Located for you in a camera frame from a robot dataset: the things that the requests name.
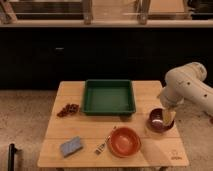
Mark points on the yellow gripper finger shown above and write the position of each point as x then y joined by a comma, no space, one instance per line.
168,117

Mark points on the dark red bowl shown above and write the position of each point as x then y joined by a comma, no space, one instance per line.
155,121

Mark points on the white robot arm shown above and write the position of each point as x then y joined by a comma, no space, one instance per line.
185,82

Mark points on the green plastic tray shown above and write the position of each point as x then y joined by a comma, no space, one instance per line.
108,98

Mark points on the wooden folding table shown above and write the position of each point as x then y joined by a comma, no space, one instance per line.
163,150

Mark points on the orange bowl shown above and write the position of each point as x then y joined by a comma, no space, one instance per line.
124,142

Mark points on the blue sponge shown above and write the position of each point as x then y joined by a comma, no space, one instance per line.
71,146

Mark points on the wooden shelf rack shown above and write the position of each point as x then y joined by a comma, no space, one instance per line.
106,13

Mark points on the black post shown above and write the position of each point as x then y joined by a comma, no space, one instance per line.
11,155

